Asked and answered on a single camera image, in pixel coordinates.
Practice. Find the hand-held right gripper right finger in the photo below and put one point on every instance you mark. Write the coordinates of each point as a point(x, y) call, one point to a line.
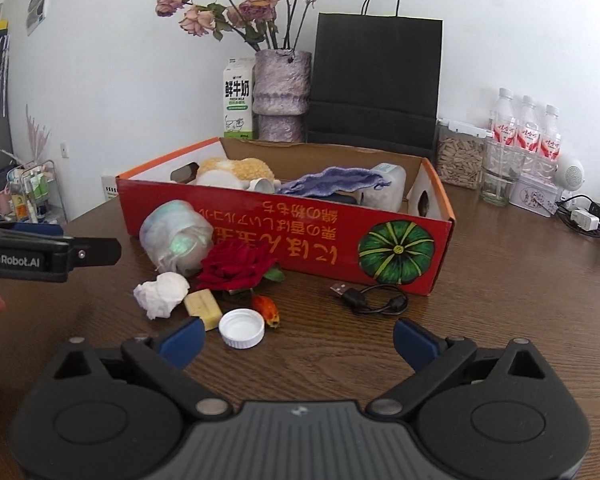
point(415, 342)

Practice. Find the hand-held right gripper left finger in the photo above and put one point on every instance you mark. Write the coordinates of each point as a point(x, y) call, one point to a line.
point(182, 342)

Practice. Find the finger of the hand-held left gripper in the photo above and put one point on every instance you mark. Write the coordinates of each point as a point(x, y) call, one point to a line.
point(35, 230)
point(95, 254)

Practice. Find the white bottle cap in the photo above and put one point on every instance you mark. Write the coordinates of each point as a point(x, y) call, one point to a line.
point(241, 329)

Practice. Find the red and orange cardboard box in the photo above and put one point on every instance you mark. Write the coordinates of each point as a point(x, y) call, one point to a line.
point(305, 240)

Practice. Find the white plastic canister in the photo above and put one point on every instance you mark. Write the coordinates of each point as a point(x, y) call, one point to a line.
point(387, 185)

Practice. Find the yellow and white plush toy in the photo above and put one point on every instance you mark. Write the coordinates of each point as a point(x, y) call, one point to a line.
point(235, 169)

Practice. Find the small white plastic cup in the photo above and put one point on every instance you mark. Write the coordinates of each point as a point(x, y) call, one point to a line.
point(261, 186)

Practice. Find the purple fuzzy cloth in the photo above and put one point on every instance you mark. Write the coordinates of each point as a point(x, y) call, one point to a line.
point(330, 182)

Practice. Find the yellow rectangular block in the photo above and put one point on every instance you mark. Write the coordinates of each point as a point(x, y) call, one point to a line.
point(202, 307)

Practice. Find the crumpled white tissue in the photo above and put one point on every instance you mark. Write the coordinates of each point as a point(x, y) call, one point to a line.
point(160, 292)

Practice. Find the small orange red fruit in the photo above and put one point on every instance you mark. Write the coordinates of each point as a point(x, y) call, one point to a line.
point(267, 310)

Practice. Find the red rose flower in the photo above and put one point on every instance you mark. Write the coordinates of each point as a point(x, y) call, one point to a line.
point(237, 265)

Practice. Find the pink dried grass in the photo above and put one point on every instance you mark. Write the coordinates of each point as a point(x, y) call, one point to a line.
point(37, 135)

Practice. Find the clear drinking glass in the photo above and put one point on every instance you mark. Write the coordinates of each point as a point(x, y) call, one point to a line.
point(500, 180)

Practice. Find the clear jar of seeds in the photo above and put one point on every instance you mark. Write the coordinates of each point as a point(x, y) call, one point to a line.
point(460, 160)

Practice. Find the white printed tin box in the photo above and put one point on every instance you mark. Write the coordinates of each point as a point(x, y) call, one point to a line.
point(535, 195)

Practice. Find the white charger plug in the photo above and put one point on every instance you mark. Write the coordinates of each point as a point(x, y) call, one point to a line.
point(585, 220)

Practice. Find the white and green milk carton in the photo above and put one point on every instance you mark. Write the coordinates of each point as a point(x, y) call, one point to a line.
point(239, 100)

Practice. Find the white round speaker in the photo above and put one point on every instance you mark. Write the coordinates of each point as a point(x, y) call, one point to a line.
point(571, 176)

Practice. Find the water bottle with red label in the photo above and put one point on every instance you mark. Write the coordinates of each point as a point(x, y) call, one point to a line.
point(550, 142)
point(527, 132)
point(503, 125)

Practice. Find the purple textured vase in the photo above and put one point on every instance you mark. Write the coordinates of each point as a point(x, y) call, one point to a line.
point(282, 95)

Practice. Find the black paper bag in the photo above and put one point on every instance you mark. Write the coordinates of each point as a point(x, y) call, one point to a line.
point(375, 70)

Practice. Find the white wall switch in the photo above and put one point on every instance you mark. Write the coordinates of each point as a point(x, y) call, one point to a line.
point(65, 149)

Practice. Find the wall poster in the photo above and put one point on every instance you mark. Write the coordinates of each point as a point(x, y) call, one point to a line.
point(39, 2)

